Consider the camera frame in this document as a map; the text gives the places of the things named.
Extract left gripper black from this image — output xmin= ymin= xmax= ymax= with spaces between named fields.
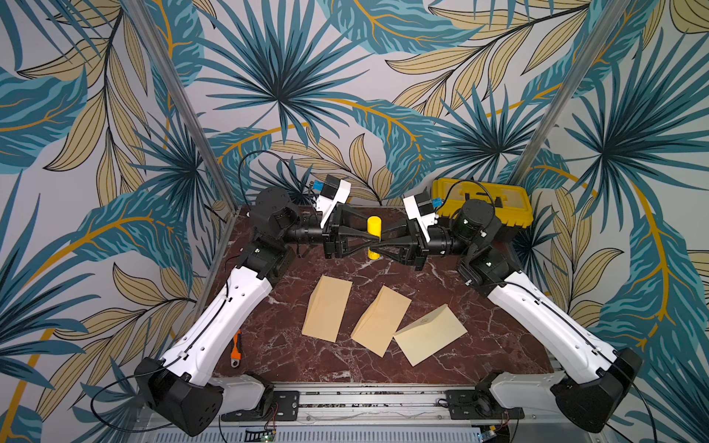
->
xmin=281 ymin=204 xmax=380 ymax=260

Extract yellow glue stick cap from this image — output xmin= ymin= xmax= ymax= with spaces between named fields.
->
xmin=367 ymin=216 xmax=382 ymax=239

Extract yellow glue stick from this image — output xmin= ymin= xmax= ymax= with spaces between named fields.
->
xmin=367 ymin=240 xmax=380 ymax=260

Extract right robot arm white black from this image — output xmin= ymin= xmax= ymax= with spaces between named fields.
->
xmin=375 ymin=193 xmax=643 ymax=434

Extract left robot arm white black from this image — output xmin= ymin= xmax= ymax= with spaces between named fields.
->
xmin=134 ymin=177 xmax=372 ymax=437

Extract left manila envelope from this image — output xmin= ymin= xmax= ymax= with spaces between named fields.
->
xmin=302 ymin=275 xmax=353 ymax=343

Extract middle manila envelope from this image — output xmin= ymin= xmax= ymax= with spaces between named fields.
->
xmin=351 ymin=286 xmax=411 ymax=357

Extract right open manila envelope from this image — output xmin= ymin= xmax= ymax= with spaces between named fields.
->
xmin=393 ymin=305 xmax=467 ymax=367

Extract yellow black toolbox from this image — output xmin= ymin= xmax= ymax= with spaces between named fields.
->
xmin=432 ymin=178 xmax=534 ymax=242

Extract orange adjustable wrench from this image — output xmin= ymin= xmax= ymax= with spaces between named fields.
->
xmin=230 ymin=330 xmax=243 ymax=368

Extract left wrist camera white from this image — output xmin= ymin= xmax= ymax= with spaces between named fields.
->
xmin=313 ymin=175 xmax=352 ymax=228

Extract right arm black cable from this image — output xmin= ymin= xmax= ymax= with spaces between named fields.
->
xmin=442 ymin=178 xmax=497 ymax=207

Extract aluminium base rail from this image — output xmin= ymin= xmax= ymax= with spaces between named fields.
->
xmin=128 ymin=383 xmax=621 ymax=442

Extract right aluminium corner post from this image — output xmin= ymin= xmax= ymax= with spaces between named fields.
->
xmin=507 ymin=0 xmax=631 ymax=186

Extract aluminium corner post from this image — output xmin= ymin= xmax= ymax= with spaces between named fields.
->
xmin=507 ymin=0 xmax=631 ymax=186
xmin=125 ymin=0 xmax=239 ymax=216

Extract left aluminium corner post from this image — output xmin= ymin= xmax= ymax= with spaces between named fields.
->
xmin=125 ymin=0 xmax=239 ymax=216

